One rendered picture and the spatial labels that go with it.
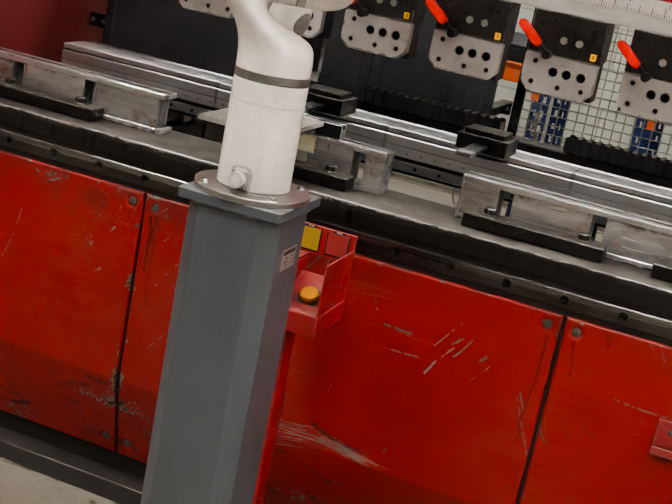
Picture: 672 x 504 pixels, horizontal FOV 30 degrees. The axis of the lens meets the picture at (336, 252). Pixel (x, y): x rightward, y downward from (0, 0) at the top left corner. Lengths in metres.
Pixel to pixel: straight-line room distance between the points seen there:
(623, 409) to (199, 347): 0.94
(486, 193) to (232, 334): 0.85
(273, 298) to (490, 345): 0.71
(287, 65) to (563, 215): 0.90
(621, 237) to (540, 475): 0.52
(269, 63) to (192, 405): 0.57
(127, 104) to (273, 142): 1.06
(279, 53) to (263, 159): 0.17
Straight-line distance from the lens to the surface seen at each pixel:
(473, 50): 2.65
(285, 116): 1.96
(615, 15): 2.58
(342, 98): 2.99
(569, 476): 2.66
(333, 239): 2.53
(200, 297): 2.02
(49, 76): 3.09
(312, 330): 2.42
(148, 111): 2.96
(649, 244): 2.63
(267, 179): 1.98
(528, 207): 2.66
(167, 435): 2.12
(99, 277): 2.95
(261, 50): 1.94
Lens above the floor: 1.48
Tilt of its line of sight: 16 degrees down
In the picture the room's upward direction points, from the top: 11 degrees clockwise
